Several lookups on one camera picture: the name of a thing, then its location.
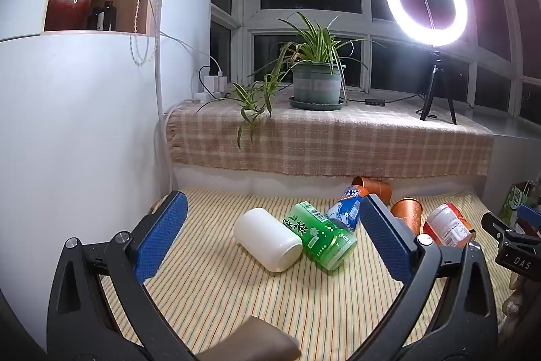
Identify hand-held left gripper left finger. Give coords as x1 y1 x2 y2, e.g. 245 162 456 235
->
46 191 199 361

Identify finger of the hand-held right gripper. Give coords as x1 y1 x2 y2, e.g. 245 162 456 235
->
481 212 541 283
516 204 541 237

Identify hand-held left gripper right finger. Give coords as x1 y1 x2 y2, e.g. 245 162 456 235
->
347 194 500 361

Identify white cup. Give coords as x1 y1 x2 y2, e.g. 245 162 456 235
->
234 207 304 273

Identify orange cup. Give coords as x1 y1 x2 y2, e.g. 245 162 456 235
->
352 176 393 203
390 197 424 236

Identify brown cup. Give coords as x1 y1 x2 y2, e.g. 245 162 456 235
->
202 316 302 361

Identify green carton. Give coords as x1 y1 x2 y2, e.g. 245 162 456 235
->
499 182 535 225

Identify blue and orange bottle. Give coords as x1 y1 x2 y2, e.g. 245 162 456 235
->
325 184 367 235

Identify orange can with white label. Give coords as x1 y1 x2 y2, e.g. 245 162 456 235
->
423 203 476 249

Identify green tea bottle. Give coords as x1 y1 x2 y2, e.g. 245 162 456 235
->
282 201 358 271

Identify plaid cloth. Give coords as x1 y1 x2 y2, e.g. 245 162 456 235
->
165 92 495 179

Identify striped mat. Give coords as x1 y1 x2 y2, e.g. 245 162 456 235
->
99 187 515 361

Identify white cabinet with wooden niche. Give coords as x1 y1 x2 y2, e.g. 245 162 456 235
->
0 0 221 350

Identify green pot saucer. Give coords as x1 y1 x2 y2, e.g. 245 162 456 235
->
289 96 347 111

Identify white charger plugs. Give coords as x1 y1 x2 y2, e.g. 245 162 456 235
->
203 68 228 93

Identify black tripod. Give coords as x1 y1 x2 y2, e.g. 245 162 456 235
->
419 47 458 126

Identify green plant pot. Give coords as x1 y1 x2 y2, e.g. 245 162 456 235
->
291 62 343 103

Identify spider plant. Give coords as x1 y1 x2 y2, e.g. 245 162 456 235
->
196 12 382 151

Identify thick white cable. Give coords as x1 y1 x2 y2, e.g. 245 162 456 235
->
153 35 177 193

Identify black cable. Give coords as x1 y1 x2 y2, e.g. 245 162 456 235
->
346 91 428 105

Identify ring light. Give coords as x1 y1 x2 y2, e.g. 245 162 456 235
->
385 0 469 48

